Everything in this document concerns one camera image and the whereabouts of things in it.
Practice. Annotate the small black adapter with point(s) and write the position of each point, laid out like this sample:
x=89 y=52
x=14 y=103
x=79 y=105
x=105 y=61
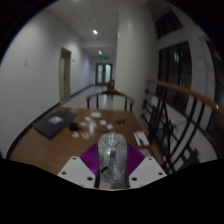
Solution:
x=73 y=127

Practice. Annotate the black-framed window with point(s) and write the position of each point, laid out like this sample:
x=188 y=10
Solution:
x=173 y=66

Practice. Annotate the wooden armchair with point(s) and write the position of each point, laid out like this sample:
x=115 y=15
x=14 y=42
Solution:
x=110 y=93

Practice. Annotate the black railing with wooden handrail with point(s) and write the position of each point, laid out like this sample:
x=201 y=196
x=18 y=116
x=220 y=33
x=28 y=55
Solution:
x=186 y=91

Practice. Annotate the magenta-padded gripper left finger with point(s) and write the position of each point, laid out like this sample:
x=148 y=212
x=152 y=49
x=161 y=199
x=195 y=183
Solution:
x=76 y=169

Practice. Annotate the green exit sign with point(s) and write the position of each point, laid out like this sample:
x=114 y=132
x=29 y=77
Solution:
x=104 y=57

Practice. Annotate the small beige card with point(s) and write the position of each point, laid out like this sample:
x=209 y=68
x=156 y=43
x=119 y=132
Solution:
x=76 y=134
x=85 y=135

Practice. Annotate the round ceiling light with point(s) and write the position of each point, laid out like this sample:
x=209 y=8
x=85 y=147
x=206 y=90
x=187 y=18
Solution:
x=95 y=32
x=100 y=52

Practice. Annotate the glass double door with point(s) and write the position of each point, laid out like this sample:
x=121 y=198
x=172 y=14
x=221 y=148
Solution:
x=103 y=73

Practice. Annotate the small white card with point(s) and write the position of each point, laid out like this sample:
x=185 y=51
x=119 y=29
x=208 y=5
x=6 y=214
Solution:
x=87 y=118
x=110 y=127
x=103 y=122

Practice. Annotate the black scissors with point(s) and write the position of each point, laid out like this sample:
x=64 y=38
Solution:
x=120 y=123

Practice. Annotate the white notepad with pen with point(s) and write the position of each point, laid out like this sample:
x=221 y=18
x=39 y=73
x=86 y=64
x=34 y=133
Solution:
x=140 y=138

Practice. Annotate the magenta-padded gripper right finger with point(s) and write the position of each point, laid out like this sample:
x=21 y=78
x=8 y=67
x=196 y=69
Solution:
x=146 y=170

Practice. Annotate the open side doorway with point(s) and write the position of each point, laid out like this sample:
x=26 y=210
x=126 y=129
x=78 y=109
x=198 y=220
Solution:
x=65 y=75

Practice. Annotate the black laptop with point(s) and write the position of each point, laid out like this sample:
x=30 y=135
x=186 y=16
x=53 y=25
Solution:
x=53 y=122

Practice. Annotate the small white box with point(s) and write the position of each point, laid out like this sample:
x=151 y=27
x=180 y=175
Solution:
x=96 y=114

